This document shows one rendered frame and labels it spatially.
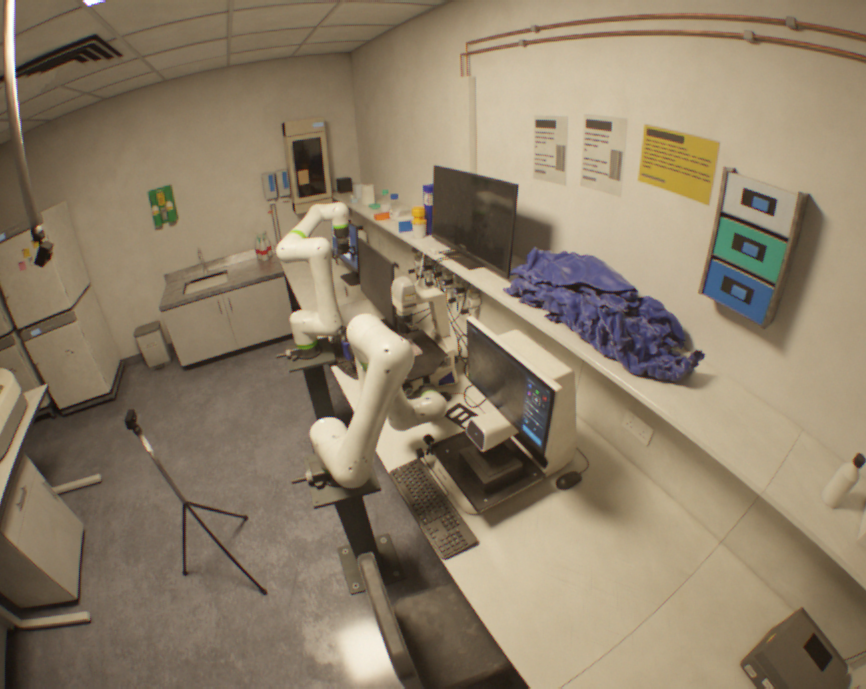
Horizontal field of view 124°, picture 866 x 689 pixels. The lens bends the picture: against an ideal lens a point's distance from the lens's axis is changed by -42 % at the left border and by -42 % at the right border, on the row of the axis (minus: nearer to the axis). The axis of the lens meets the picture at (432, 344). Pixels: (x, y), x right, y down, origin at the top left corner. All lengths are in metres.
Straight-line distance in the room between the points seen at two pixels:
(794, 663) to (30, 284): 4.85
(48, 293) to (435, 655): 3.74
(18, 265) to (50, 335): 0.70
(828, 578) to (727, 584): 0.38
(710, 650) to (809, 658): 0.34
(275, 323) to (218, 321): 0.55
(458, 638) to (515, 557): 0.39
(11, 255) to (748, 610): 4.91
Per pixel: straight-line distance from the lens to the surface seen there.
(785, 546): 1.56
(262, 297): 3.77
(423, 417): 1.51
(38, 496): 2.84
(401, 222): 2.51
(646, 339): 1.36
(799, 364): 1.39
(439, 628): 1.57
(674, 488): 1.67
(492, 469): 1.39
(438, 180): 2.20
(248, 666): 2.22
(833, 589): 1.61
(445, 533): 1.41
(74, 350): 4.08
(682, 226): 1.46
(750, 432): 1.30
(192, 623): 2.43
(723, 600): 1.57
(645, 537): 1.55
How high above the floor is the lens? 1.99
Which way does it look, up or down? 33 degrees down
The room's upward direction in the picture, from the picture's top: 2 degrees counter-clockwise
